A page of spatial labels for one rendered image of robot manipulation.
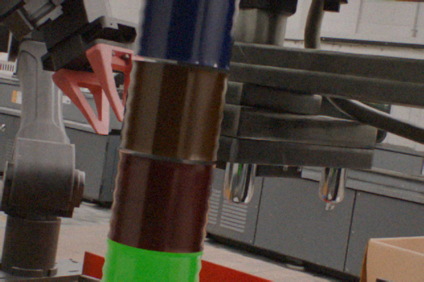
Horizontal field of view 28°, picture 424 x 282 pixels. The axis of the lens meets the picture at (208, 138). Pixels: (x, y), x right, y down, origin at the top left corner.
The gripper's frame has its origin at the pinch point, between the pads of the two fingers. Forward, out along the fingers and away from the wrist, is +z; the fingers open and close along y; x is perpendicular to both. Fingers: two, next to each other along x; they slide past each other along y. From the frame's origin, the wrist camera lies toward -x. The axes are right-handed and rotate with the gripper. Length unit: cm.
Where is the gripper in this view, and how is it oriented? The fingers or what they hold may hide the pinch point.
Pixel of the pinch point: (111, 120)
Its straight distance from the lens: 89.3
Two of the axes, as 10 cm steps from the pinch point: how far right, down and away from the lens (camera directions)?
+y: 7.4, -3.8, -5.5
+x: 6.2, 0.7, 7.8
